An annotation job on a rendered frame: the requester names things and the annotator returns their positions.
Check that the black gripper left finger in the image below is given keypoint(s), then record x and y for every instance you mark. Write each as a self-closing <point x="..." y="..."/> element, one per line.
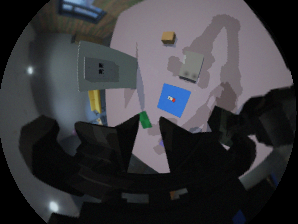
<point x="120" y="138"/>

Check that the green flat square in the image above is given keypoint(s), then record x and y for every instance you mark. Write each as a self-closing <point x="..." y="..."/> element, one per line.
<point x="144" y="120"/>

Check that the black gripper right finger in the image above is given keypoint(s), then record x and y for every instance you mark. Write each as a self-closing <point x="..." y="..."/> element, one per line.
<point x="180" y="144"/>

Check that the small brown block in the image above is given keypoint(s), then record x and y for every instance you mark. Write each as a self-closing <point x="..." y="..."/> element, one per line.
<point x="168" y="37"/>

